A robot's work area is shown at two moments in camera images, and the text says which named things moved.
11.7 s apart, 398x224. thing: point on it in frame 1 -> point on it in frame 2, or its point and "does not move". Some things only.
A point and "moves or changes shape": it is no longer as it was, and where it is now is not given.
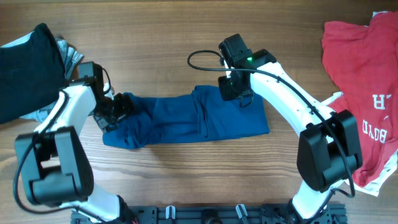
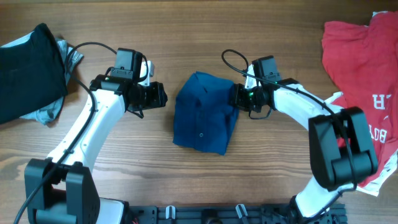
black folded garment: x=32 y=74 does not move
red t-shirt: x=364 y=60 does not move
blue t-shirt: x=195 y=114 moves or changes shape
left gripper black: x=118 y=107 -> x=160 y=95
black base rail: x=214 y=214 does not move
